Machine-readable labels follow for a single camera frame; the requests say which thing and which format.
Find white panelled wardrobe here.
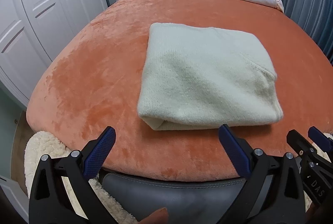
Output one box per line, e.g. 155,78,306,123
1,0,107,106

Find cream knit cardigan red buttons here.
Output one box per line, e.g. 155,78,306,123
137,23,283,130

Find person left hand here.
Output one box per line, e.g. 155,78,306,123
138,208,169,224

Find cream fluffy rug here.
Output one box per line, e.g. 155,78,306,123
24,131,138,223

